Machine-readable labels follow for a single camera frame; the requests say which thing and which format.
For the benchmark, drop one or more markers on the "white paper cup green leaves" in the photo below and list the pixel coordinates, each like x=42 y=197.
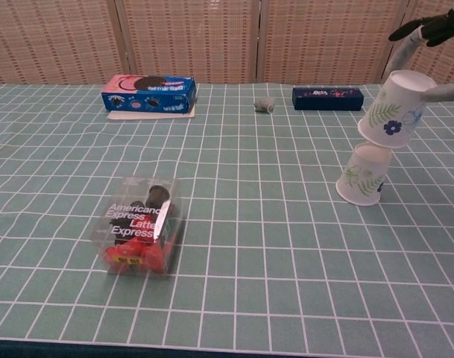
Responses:
x=362 y=175

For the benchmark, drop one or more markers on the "clear plastic coffee capsule box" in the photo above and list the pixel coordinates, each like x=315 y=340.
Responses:
x=137 y=227

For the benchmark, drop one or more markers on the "black coffee capsule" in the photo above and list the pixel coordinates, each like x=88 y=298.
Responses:
x=159 y=194

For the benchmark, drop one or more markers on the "small grey crumpled wrapper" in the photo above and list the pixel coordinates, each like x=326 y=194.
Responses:
x=264 y=103

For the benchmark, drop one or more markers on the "white paper sheet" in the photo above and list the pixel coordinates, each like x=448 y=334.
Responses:
x=137 y=115

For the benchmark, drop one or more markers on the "bamboo folding screen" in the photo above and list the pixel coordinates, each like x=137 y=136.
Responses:
x=226 y=41

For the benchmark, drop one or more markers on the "white paper cup blue flower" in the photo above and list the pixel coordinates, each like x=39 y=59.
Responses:
x=394 y=112

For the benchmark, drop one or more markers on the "blue cookie box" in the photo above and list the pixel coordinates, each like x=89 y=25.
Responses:
x=148 y=97

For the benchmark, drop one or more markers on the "red coffee capsule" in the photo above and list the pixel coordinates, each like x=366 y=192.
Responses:
x=154 y=258
x=116 y=257

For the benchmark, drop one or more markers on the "green white grid tablecloth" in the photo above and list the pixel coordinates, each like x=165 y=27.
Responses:
x=249 y=231

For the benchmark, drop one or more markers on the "black grey right robot hand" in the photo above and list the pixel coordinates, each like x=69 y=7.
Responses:
x=441 y=28

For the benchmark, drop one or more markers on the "dark navy long box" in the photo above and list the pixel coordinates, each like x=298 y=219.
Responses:
x=327 y=99

